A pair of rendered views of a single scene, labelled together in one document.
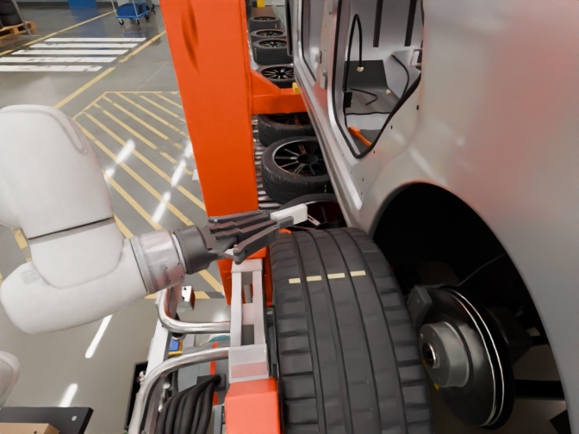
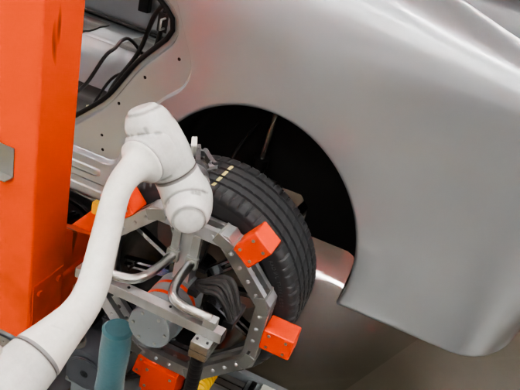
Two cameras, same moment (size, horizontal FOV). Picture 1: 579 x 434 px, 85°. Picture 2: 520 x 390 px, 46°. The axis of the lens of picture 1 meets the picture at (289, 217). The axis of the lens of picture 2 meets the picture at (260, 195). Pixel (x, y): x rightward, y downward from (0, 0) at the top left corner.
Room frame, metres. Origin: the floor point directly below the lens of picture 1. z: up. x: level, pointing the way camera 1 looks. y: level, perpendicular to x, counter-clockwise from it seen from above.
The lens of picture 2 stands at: (-0.28, 1.32, 2.02)
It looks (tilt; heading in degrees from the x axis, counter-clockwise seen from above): 29 degrees down; 291
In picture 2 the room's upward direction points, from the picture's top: 15 degrees clockwise
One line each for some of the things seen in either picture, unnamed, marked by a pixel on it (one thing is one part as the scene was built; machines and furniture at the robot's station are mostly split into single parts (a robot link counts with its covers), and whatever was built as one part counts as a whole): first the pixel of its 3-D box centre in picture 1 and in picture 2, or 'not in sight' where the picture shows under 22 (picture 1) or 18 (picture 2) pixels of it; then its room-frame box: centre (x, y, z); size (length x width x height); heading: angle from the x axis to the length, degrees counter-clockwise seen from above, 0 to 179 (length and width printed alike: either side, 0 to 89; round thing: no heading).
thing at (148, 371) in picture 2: not in sight; (167, 373); (0.36, 0.04, 0.48); 0.16 x 0.12 x 0.17; 96
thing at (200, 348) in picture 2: not in sight; (205, 340); (0.16, 0.27, 0.93); 0.09 x 0.05 x 0.05; 96
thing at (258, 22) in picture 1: (264, 24); not in sight; (7.53, 0.51, 0.39); 0.66 x 0.66 x 0.24
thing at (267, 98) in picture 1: (282, 89); not in sight; (2.79, 0.07, 0.69); 0.52 x 0.17 x 0.35; 96
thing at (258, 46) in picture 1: (273, 51); not in sight; (5.40, 0.24, 0.39); 0.66 x 0.66 x 0.24
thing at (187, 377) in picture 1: (227, 370); (167, 306); (0.34, 0.15, 0.85); 0.21 x 0.14 x 0.14; 96
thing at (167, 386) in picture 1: (156, 394); not in sight; (0.41, 0.44, 0.51); 0.20 x 0.14 x 0.13; 12
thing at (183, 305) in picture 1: (176, 299); not in sight; (0.50, 0.30, 0.93); 0.09 x 0.05 x 0.05; 96
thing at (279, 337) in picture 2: not in sight; (279, 337); (0.04, 0.04, 0.85); 0.09 x 0.08 x 0.07; 6
